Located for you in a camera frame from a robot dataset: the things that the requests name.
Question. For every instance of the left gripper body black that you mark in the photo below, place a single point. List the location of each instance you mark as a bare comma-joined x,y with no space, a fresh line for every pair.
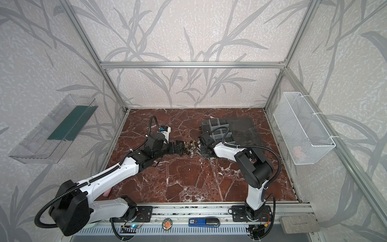
165,148

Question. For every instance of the pink object in basket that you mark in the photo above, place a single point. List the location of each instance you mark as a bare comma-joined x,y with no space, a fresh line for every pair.
298,152

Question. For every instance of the clear plastic wall bin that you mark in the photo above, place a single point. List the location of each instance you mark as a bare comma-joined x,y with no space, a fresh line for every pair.
50,140

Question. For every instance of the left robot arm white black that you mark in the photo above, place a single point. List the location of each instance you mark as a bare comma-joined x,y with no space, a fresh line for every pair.
75,204

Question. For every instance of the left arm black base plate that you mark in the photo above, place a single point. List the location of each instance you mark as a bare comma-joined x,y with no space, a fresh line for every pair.
138,214

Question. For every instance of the white wire mesh basket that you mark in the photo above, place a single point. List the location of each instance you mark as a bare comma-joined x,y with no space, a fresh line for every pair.
300,125

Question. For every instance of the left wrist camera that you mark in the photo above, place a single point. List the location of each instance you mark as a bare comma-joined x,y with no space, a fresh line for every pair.
165,130

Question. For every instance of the blue black usb device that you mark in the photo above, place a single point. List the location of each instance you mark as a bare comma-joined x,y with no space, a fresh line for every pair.
204,222

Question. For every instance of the grey compartment organizer box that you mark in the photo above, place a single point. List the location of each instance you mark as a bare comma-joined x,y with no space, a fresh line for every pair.
218,127

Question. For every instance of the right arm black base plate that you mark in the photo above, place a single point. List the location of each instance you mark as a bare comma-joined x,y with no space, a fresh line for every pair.
244,213

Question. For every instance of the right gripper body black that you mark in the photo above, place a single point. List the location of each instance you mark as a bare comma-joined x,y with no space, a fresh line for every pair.
203,150

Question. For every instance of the round orange button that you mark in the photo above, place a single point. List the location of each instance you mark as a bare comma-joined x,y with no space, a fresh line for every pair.
167,224

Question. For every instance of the grey rectangular pad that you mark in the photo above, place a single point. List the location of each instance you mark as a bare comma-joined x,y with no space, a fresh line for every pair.
299,224

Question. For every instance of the pile of screws and nuts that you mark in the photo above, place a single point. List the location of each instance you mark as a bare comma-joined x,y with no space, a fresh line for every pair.
192,148

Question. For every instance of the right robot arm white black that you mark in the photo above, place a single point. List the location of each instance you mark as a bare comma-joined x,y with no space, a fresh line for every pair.
259,165

